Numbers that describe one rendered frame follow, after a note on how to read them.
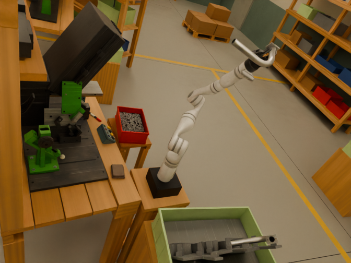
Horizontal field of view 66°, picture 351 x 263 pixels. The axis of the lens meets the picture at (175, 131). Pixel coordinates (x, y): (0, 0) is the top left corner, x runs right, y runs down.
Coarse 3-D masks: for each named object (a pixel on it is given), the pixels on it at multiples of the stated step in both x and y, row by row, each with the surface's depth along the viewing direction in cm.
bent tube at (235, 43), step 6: (234, 42) 117; (240, 42) 118; (240, 48) 118; (246, 48) 119; (276, 48) 131; (246, 54) 120; (252, 54) 120; (270, 54) 129; (252, 60) 122; (258, 60) 121; (270, 60) 126; (264, 66) 124
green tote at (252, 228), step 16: (160, 208) 151; (176, 208) 154; (192, 208) 158; (208, 208) 162; (224, 208) 166; (240, 208) 171; (160, 224) 146; (256, 224) 164; (160, 240) 144; (160, 256) 142; (256, 256) 162; (272, 256) 150
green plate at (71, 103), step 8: (64, 88) 161; (72, 88) 163; (80, 88) 166; (64, 96) 163; (72, 96) 166; (80, 96) 168; (64, 104) 165; (72, 104) 168; (80, 104) 171; (64, 112) 168; (72, 112) 170
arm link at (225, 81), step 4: (236, 68) 147; (232, 72) 149; (236, 72) 147; (224, 76) 153; (228, 76) 151; (232, 76) 149; (236, 76) 148; (240, 76) 147; (220, 80) 154; (224, 80) 153; (228, 80) 151; (232, 80) 150; (236, 80) 150; (220, 84) 155; (224, 84) 153; (228, 84) 152
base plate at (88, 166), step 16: (32, 128) 174; (64, 144) 172; (80, 144) 177; (64, 160) 162; (80, 160) 166; (96, 160) 170; (32, 176) 147; (48, 176) 150; (64, 176) 154; (80, 176) 157; (96, 176) 161
